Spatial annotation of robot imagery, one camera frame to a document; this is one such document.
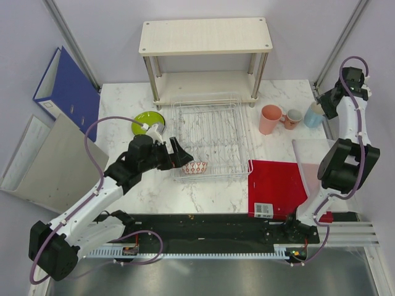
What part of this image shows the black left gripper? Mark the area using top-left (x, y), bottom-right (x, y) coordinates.
top-left (139, 137), bottom-right (193, 173)

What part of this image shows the red patterned bowl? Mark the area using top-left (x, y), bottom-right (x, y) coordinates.
top-left (181, 162), bottom-right (208, 175)

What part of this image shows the blue ceramic mug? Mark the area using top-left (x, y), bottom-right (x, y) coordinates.
top-left (304, 102), bottom-right (325, 128)

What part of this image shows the orange dotted mug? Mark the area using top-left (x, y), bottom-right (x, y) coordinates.
top-left (283, 109), bottom-right (303, 130)

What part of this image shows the green plastic plate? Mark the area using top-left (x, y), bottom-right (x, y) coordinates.
top-left (131, 111), bottom-right (166, 135)

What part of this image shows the pink plastic tumbler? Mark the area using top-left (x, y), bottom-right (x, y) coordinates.
top-left (259, 104), bottom-right (285, 135)

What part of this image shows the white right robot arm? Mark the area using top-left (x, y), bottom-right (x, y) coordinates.
top-left (282, 67), bottom-right (380, 243)

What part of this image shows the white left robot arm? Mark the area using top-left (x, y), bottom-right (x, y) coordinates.
top-left (28, 134), bottom-right (194, 284)

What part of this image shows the clear plastic sheet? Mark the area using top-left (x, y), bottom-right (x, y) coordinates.
top-left (292, 139), bottom-right (345, 216)

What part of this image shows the light wooden two-tier shelf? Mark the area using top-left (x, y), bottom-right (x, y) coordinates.
top-left (139, 17), bottom-right (273, 108)

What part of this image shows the grey folder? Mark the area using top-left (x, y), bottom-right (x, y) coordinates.
top-left (1, 115), bottom-right (109, 213)

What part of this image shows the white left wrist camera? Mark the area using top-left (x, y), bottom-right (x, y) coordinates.
top-left (141, 123), bottom-right (165, 144)

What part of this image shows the white wire dish rack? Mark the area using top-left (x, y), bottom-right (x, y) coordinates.
top-left (170, 92), bottom-right (252, 183)

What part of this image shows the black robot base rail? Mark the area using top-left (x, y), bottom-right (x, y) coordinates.
top-left (121, 214), bottom-right (320, 253)

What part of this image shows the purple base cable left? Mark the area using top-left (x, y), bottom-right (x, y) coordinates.
top-left (73, 229), bottom-right (164, 278)

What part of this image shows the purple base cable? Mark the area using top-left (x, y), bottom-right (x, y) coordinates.
top-left (285, 223), bottom-right (330, 268)
top-left (73, 229), bottom-right (164, 278)

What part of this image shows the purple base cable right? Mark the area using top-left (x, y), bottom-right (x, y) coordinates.
top-left (285, 223), bottom-right (330, 268)

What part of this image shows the blue ring binder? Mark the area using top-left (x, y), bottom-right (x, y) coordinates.
top-left (33, 47), bottom-right (100, 142)

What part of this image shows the white slotted cable duct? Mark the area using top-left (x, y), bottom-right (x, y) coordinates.
top-left (84, 244), bottom-right (289, 260)

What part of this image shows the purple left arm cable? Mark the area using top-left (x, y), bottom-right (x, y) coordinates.
top-left (29, 116), bottom-right (146, 285)

